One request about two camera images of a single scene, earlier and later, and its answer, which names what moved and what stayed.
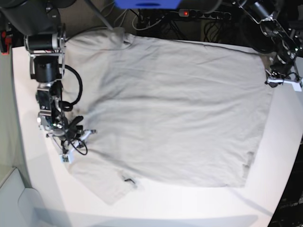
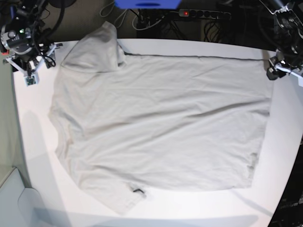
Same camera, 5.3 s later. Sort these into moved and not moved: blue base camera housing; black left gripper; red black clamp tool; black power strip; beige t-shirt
Moved: beige t-shirt; black left gripper
Not moved: blue base camera housing; red black clamp tool; black power strip
